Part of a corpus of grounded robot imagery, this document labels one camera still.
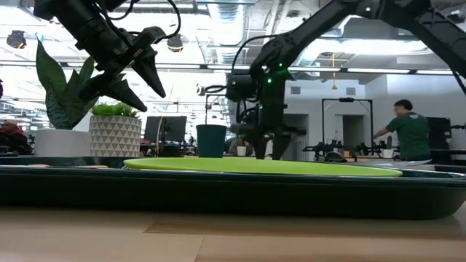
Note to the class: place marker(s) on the succulent in patterned pot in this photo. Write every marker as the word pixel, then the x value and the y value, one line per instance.
pixel 114 134

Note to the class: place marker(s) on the dark green tray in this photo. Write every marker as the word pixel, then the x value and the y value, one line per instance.
pixel 218 196

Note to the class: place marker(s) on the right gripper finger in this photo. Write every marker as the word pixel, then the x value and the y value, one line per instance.
pixel 279 145
pixel 261 147

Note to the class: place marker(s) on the lime green plate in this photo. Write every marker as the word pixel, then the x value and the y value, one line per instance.
pixel 255 166

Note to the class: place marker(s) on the black hanging dome camera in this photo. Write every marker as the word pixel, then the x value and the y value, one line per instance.
pixel 175 43
pixel 16 39

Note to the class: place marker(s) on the black cabinet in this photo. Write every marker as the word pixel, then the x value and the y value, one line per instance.
pixel 440 132

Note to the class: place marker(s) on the small white cup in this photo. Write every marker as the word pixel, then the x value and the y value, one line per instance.
pixel 241 151

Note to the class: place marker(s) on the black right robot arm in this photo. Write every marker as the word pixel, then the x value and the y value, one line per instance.
pixel 327 22

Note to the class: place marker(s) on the dark green cup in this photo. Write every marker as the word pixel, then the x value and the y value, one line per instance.
pixel 211 142

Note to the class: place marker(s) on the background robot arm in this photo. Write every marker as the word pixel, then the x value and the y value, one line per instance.
pixel 367 149
pixel 320 148

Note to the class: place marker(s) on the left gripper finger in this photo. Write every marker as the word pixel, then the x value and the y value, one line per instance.
pixel 149 71
pixel 113 89

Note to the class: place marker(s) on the person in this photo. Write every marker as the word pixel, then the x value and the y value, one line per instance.
pixel 411 134
pixel 12 140

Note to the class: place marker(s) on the snake plant in white pot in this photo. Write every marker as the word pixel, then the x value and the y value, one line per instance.
pixel 58 109

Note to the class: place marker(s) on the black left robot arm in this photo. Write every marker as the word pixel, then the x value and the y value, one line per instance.
pixel 54 7

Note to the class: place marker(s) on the black computer monitor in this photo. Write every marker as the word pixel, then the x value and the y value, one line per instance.
pixel 171 129

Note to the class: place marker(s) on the black stand frame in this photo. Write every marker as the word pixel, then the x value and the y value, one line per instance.
pixel 346 99

